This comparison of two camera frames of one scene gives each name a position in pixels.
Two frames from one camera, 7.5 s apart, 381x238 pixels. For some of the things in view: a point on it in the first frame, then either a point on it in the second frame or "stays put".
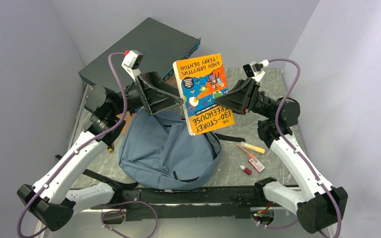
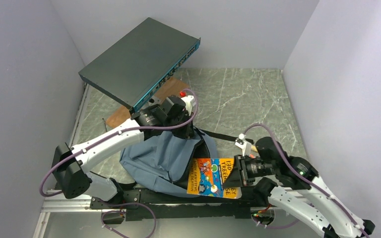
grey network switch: (161, 44) stays put
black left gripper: (156, 94) -> (188, 133)
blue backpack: (161, 150) stays put
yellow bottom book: (201, 81) -> (208, 176)
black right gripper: (235, 99) -> (239, 174)
